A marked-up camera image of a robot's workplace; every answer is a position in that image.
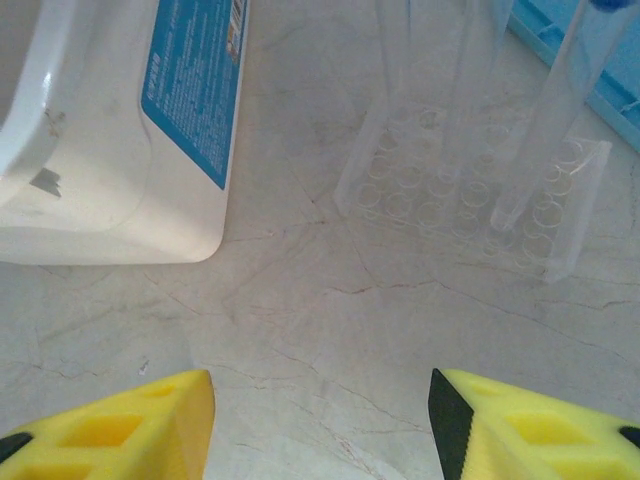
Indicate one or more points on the blue plastic storage box lid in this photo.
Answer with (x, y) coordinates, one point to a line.
(620, 90)

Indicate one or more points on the clear test tube blue cap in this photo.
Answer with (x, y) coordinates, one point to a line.
(395, 60)
(475, 75)
(550, 125)

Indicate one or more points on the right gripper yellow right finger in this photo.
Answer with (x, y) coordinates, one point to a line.
(540, 440)

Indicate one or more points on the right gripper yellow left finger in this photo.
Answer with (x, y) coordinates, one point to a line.
(125, 435)

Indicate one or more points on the clear acrylic test tube rack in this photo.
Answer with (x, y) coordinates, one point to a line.
(570, 250)

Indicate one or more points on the translucent white storage box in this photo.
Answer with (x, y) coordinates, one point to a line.
(100, 175)

